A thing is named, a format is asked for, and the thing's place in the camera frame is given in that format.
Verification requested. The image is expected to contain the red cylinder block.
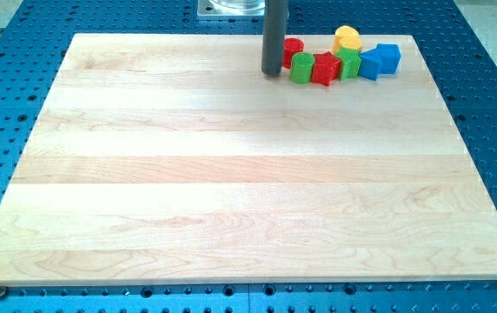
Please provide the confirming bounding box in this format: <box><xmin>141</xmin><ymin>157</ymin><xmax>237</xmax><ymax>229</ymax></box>
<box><xmin>282</xmin><ymin>37</ymin><xmax>304</xmax><ymax>69</ymax></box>

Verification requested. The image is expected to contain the red star block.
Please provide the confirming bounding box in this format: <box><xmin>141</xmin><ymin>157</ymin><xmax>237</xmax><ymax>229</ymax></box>
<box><xmin>310</xmin><ymin>51</ymin><xmax>341</xmax><ymax>86</ymax></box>

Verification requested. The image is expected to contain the green star block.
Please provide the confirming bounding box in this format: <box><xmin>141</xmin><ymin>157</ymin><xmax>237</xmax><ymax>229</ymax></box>
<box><xmin>335</xmin><ymin>48</ymin><xmax>361</xmax><ymax>81</ymax></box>

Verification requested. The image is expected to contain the light wooden board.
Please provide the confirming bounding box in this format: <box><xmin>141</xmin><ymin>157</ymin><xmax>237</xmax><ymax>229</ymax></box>
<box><xmin>0</xmin><ymin>33</ymin><xmax>497</xmax><ymax>286</ymax></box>

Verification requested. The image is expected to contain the green cylinder block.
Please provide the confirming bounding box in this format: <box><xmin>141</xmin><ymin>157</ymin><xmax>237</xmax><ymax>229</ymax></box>
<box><xmin>289</xmin><ymin>52</ymin><xmax>315</xmax><ymax>83</ymax></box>

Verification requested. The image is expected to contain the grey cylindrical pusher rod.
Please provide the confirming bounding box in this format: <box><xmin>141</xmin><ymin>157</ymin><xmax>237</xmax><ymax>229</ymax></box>
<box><xmin>261</xmin><ymin>0</ymin><xmax>288</xmax><ymax>77</ymax></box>

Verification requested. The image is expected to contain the blue cube block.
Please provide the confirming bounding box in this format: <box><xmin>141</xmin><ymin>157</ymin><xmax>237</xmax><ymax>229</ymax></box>
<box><xmin>358</xmin><ymin>49</ymin><xmax>382</xmax><ymax>81</ymax></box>

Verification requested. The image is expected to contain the yellow block front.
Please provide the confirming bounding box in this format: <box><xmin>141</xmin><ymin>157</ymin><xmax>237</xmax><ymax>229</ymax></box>
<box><xmin>339</xmin><ymin>37</ymin><xmax>363</xmax><ymax>53</ymax></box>

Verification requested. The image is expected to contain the yellow cylinder block rear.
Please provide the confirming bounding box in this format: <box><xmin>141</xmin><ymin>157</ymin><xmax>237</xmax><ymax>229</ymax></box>
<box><xmin>332</xmin><ymin>25</ymin><xmax>360</xmax><ymax>53</ymax></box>

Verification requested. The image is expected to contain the blue pentagon block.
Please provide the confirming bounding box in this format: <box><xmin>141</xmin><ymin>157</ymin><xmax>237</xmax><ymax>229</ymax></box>
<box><xmin>376</xmin><ymin>43</ymin><xmax>401</xmax><ymax>74</ymax></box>

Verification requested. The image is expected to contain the blue perforated metal table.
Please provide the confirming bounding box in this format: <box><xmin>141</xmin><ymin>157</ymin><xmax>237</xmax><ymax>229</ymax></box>
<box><xmin>0</xmin><ymin>1</ymin><xmax>497</xmax><ymax>312</ymax></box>

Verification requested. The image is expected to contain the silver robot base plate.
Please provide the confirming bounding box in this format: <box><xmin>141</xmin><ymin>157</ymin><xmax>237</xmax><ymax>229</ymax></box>
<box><xmin>197</xmin><ymin>0</ymin><xmax>265</xmax><ymax>19</ymax></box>

